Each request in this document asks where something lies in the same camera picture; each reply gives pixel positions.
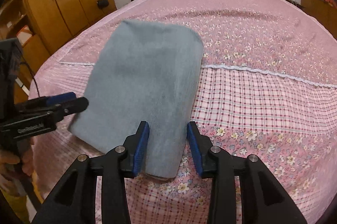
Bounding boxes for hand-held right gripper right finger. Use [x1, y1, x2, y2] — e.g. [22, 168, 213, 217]
[187, 121, 307, 224]

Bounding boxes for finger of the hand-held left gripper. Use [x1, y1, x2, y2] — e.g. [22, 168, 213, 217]
[16, 92, 77, 112]
[50, 97, 89, 121]

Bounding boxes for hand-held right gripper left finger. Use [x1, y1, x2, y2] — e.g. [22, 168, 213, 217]
[32, 121, 150, 224]

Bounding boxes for grey pants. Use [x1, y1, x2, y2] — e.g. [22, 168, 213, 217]
[68, 19, 204, 179]

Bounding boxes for person's left hand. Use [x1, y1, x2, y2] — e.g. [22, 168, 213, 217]
[0, 144, 35, 197]

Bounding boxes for orange and white box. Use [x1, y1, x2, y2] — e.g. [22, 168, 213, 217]
[15, 25, 35, 46]

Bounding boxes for open wooden shelf unit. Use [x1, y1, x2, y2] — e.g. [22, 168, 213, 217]
[0, 0, 51, 102]

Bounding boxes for bed with pink floral bedspread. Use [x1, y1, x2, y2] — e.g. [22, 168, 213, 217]
[28, 0, 337, 224]

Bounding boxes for wooden side cabinet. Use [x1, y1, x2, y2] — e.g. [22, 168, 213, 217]
[300, 0, 337, 39]

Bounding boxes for black cable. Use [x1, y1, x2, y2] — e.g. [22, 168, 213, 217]
[20, 61, 40, 98]

